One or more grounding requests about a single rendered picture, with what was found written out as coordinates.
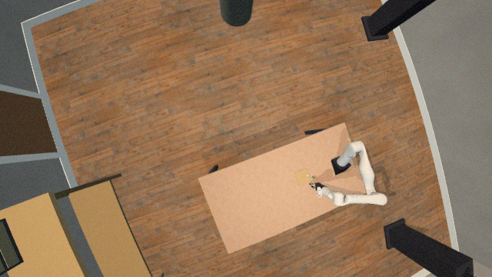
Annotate tan square mat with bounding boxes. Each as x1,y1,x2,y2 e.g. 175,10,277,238
294,168,311,186

